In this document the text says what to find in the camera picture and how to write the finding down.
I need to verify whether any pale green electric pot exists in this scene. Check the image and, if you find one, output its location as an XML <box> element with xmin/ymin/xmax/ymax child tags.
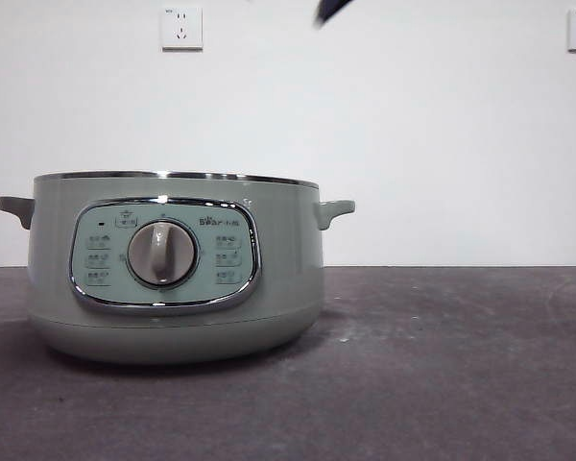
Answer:
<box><xmin>0</xmin><ymin>169</ymin><xmax>357</xmax><ymax>368</ymax></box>

